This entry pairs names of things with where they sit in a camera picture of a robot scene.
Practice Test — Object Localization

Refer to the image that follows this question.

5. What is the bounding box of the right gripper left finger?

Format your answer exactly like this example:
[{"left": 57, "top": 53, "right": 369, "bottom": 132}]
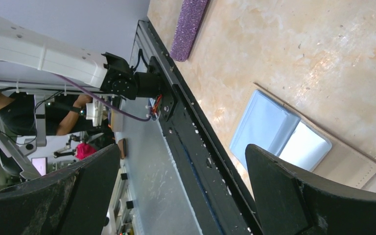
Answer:
[{"left": 0, "top": 144, "right": 120, "bottom": 235}]

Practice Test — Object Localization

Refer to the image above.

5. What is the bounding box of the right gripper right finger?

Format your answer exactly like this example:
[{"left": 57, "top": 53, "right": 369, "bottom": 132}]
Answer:
[{"left": 245, "top": 144, "right": 376, "bottom": 235}]

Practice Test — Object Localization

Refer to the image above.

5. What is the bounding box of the beige card holder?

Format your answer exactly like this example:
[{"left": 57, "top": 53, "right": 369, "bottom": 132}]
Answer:
[{"left": 228, "top": 83, "right": 376, "bottom": 189}]

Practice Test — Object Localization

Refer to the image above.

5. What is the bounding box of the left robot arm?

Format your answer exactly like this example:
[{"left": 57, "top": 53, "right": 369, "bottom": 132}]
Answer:
[{"left": 0, "top": 17, "right": 163, "bottom": 100}]

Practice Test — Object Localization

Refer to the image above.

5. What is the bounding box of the pink object in background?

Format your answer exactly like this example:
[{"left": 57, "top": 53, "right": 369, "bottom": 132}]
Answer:
[{"left": 75, "top": 143, "right": 97, "bottom": 160}]

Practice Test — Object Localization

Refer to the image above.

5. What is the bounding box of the person in black shirt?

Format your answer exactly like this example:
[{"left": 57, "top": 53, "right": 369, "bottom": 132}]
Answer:
[{"left": 0, "top": 92, "right": 114, "bottom": 137}]

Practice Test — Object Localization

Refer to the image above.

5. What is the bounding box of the purple glitter microphone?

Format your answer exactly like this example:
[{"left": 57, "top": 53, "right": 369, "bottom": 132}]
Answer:
[{"left": 170, "top": 0, "right": 209, "bottom": 62}]

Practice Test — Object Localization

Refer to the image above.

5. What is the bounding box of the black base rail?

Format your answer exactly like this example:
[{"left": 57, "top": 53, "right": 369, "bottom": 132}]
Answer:
[{"left": 135, "top": 21, "right": 261, "bottom": 235}]

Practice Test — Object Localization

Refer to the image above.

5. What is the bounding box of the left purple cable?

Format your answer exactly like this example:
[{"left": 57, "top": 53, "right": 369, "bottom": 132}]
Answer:
[{"left": 0, "top": 56, "right": 153, "bottom": 123}]

